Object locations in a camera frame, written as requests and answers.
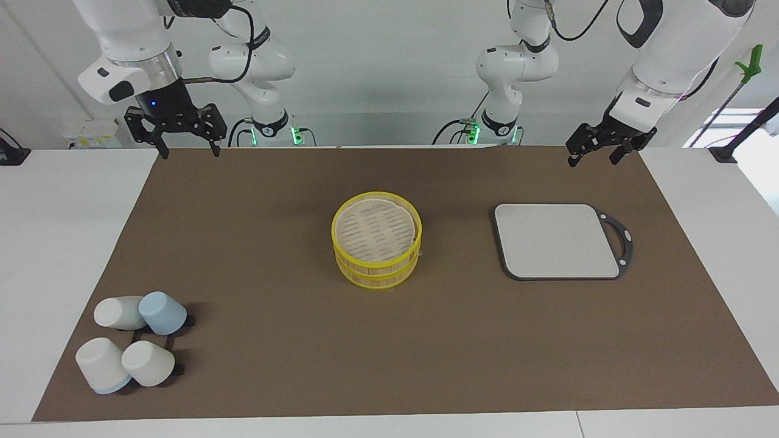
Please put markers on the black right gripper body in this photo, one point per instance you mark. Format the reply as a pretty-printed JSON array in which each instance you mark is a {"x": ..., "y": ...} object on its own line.
[{"x": 164, "y": 106}]

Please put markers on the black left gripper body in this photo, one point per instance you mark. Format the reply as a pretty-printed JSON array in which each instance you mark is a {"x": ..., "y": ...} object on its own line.
[{"x": 627, "y": 128}]

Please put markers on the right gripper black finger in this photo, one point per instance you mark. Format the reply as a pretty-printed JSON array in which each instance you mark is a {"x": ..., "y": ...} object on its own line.
[
  {"x": 159, "y": 145},
  {"x": 217, "y": 131}
]

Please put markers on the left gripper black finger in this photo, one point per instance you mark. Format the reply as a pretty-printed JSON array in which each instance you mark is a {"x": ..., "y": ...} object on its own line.
[
  {"x": 579, "y": 143},
  {"x": 624, "y": 151}
]

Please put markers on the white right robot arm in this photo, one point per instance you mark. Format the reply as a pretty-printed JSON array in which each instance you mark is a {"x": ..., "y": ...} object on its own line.
[{"x": 128, "y": 30}]

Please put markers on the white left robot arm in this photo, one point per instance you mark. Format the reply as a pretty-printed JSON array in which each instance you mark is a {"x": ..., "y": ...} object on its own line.
[{"x": 517, "y": 67}]

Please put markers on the yellow rimmed bamboo steamer basket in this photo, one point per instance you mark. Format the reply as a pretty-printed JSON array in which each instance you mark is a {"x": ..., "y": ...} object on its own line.
[{"x": 377, "y": 280}]

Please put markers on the beige power socket box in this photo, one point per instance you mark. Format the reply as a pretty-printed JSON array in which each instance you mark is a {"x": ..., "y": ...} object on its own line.
[{"x": 91, "y": 135}]

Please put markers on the grey cutting board dark rim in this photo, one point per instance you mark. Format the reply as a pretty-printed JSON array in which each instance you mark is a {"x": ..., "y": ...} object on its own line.
[{"x": 557, "y": 240}]

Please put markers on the black angled stand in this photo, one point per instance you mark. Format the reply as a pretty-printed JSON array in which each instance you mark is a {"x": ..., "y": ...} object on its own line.
[{"x": 724, "y": 153}]

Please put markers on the pole with green clip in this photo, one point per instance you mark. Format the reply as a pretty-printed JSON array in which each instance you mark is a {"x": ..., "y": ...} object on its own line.
[{"x": 753, "y": 61}]

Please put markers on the black table clamp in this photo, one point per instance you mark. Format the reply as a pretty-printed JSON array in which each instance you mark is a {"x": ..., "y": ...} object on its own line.
[{"x": 15, "y": 157}]

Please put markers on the light blue plastic cup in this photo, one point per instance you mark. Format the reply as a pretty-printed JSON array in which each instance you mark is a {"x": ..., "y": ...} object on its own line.
[{"x": 163, "y": 313}]

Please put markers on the white plastic cup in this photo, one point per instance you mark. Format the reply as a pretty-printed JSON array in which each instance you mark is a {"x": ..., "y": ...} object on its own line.
[
  {"x": 115, "y": 312},
  {"x": 148, "y": 363}
]

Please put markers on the brown table mat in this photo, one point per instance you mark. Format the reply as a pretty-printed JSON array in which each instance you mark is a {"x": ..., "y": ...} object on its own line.
[{"x": 274, "y": 340}]

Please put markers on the white cup with blue rim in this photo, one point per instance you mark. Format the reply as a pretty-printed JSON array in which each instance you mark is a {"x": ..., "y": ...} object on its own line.
[{"x": 100, "y": 362}]

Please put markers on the black cup rack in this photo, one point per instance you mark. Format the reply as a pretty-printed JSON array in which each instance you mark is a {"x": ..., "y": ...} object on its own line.
[{"x": 180, "y": 369}]

